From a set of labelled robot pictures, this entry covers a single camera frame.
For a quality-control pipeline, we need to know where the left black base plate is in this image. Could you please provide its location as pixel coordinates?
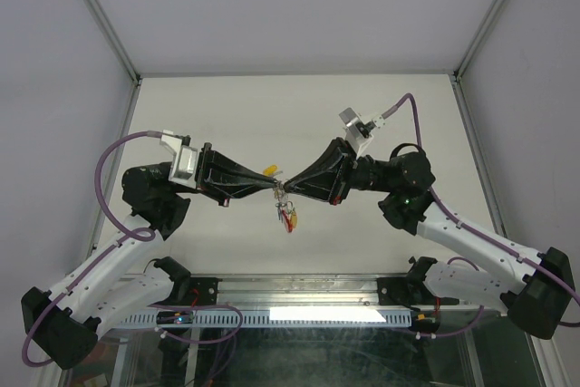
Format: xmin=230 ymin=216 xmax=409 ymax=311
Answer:
xmin=151 ymin=276 xmax=219 ymax=306

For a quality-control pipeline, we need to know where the white slotted cable duct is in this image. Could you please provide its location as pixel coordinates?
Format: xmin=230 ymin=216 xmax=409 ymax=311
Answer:
xmin=119 ymin=306 xmax=412 ymax=330

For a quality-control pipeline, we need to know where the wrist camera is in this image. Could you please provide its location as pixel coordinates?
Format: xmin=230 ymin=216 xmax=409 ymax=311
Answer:
xmin=339 ymin=108 xmax=386 ymax=158
xmin=159 ymin=130 xmax=198 ymax=189

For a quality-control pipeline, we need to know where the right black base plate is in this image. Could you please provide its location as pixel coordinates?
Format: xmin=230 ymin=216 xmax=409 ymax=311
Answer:
xmin=376 ymin=276 xmax=459 ymax=309

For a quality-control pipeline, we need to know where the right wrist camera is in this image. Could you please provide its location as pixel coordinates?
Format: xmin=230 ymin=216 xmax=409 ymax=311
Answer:
xmin=339 ymin=108 xmax=386 ymax=158

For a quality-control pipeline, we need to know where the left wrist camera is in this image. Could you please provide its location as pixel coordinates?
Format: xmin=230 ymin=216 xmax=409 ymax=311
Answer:
xmin=159 ymin=130 xmax=198 ymax=189

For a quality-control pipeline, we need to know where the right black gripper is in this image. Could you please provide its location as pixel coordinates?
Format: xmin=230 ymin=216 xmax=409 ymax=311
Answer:
xmin=283 ymin=137 xmax=396 ymax=206

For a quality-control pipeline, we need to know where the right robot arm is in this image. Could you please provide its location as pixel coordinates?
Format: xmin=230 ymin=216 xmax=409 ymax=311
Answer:
xmin=284 ymin=138 xmax=579 ymax=340

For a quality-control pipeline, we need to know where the aluminium mounting rail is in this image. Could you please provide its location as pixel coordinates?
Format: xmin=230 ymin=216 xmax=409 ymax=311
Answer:
xmin=126 ymin=272 xmax=543 ymax=311

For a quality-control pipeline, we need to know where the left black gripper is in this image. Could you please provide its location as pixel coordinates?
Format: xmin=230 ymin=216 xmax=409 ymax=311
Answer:
xmin=170 ymin=142 xmax=278 ymax=208

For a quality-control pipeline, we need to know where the yellow tag key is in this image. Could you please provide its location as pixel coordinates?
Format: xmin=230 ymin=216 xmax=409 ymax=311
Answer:
xmin=289 ymin=210 xmax=298 ymax=231
xmin=263 ymin=165 xmax=283 ymax=178

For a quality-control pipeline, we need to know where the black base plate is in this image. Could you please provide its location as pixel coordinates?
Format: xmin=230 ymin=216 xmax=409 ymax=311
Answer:
xmin=151 ymin=276 xmax=219 ymax=306
xmin=376 ymin=276 xmax=459 ymax=309

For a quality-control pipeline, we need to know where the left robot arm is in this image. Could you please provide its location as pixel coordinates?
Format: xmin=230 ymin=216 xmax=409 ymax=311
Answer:
xmin=21 ymin=131 xmax=278 ymax=370

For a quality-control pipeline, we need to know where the red handle keyring holder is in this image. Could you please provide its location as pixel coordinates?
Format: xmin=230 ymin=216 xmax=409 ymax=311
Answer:
xmin=273 ymin=182 xmax=296 ymax=234

